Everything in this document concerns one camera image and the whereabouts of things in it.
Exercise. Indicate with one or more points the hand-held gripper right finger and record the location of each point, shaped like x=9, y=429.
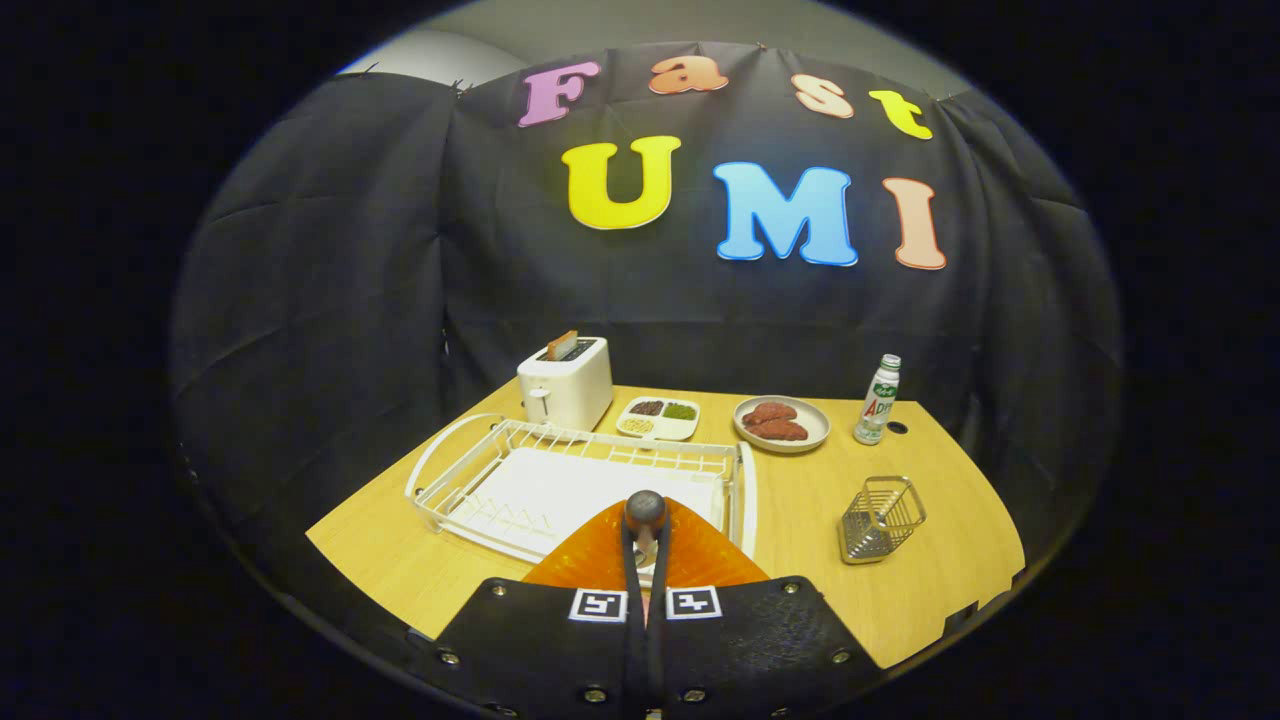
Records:
x=659, y=650

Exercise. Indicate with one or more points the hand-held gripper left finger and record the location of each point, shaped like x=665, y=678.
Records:
x=633, y=650

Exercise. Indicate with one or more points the white dish rack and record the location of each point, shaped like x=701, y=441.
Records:
x=560, y=495

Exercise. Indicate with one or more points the white divided bean dish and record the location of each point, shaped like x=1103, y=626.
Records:
x=672, y=428

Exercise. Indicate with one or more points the beige round plate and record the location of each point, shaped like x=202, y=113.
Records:
x=815, y=430

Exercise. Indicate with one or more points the red meat piece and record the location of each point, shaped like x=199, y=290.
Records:
x=780, y=430
x=770, y=412

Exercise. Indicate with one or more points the white toaster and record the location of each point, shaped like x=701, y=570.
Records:
x=575, y=390

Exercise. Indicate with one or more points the brown toast slice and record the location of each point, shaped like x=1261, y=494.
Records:
x=562, y=345

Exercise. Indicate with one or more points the white bottle green label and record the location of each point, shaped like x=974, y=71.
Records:
x=875, y=410

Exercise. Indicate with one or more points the black backdrop cloth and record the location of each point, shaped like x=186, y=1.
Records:
x=350, y=300

